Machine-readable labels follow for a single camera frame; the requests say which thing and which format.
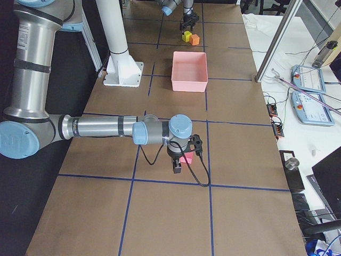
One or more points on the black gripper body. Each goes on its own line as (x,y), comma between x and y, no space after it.
(173,154)
(189,18)

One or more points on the yellow foam block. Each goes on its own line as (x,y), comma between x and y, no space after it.
(186,36)

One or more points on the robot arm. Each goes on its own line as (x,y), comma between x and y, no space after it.
(168,7)
(69,89)

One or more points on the pink plastic bin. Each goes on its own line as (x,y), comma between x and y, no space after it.
(189,71)

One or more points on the red foam block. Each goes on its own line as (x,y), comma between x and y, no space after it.
(187,158)

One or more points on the orange foam block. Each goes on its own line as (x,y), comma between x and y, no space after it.
(194,39)

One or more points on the orange black connector lower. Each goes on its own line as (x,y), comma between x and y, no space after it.
(278,129)

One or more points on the orange black connector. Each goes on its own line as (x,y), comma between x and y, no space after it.
(278,129)
(272,109)

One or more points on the orange black connector upper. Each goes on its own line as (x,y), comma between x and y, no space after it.
(272,109)

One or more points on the metal cylinder weight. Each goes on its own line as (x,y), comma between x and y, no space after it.
(291,163)

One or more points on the upper teach pendant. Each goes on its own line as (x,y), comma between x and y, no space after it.
(308,78)

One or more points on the teach pendant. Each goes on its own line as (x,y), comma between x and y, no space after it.
(308,78)
(309,111)

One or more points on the grey water bottle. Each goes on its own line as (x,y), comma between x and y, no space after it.
(324,53)

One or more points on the lower teach pendant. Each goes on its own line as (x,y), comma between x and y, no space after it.
(309,111)

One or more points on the pink grabber stick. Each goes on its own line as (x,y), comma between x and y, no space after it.
(277,76)

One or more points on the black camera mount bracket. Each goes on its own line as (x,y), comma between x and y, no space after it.
(194,145)

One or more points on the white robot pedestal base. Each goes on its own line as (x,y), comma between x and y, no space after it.
(122,69)

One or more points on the aluminium frame post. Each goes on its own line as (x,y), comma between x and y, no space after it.
(278,37)

